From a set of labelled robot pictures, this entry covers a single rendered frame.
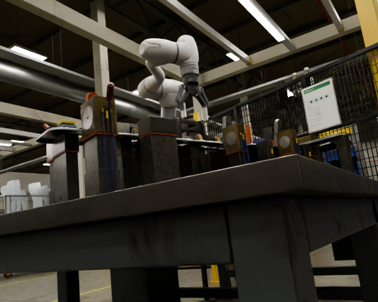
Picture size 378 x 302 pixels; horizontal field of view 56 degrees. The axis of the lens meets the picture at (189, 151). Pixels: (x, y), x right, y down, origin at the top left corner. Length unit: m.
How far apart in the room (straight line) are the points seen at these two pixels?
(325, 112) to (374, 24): 0.57
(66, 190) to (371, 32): 1.94
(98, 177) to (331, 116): 1.69
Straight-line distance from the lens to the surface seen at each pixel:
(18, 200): 9.53
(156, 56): 1.70
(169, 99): 2.29
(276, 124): 1.86
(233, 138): 1.55
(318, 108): 2.47
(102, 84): 10.46
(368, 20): 2.50
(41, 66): 10.38
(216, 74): 6.84
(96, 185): 1.09
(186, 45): 1.77
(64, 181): 1.26
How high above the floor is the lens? 0.63
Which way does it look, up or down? 12 degrees up
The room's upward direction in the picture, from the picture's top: 6 degrees counter-clockwise
